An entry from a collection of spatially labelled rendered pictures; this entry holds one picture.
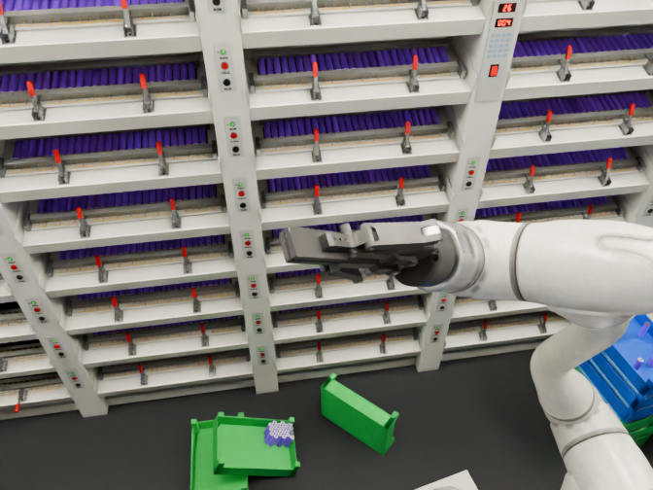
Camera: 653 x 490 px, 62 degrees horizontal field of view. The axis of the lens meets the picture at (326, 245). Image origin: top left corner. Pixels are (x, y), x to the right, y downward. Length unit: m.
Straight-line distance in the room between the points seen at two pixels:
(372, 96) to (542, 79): 0.49
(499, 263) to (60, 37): 1.12
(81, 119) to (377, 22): 0.77
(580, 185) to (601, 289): 1.34
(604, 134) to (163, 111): 1.31
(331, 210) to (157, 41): 0.70
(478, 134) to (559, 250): 1.02
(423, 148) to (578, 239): 1.03
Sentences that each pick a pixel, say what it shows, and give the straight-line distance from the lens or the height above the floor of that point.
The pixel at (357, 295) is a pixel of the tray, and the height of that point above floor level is 0.54.
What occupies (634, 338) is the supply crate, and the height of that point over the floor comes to 0.48.
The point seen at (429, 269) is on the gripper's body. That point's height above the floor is 1.56.
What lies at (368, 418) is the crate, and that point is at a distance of 2.08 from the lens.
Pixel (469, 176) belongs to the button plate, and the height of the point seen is 1.03.
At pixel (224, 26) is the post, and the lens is 1.38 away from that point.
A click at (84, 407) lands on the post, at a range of 2.44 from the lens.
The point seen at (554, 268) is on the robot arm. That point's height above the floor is 1.55.
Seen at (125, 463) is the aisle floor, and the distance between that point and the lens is 2.34.
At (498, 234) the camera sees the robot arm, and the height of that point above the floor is 1.54.
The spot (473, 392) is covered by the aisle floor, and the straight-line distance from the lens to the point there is 2.44.
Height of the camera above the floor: 1.99
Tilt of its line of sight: 42 degrees down
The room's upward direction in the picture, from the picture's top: straight up
